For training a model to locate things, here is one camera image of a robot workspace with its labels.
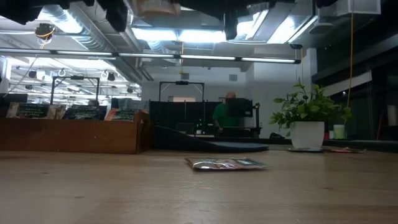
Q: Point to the black partition panel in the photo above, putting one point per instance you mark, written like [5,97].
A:
[174,112]

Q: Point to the small black mouse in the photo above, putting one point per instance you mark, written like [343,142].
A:
[276,136]

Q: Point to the black screen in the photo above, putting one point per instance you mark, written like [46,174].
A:
[14,98]

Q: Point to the green plant white pot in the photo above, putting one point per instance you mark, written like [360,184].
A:
[306,133]

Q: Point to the person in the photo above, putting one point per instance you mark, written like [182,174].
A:
[222,118]
[93,102]

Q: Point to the wooden compartment organizer box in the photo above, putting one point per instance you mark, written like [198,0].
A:
[71,137]

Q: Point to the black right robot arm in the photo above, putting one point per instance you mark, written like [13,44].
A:
[326,2]

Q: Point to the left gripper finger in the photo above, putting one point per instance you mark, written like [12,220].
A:
[116,15]

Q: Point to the black background rig frame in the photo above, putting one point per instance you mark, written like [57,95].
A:
[74,77]
[182,82]

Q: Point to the black computer monitor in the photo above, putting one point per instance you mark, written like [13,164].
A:
[239,107]

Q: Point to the long ceiling light bar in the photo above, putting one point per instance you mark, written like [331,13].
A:
[146,55]

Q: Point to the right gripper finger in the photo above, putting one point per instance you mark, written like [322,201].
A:
[230,26]

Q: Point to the light green cup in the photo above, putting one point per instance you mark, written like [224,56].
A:
[339,132]

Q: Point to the grey cloth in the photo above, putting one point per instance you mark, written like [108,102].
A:
[130,103]

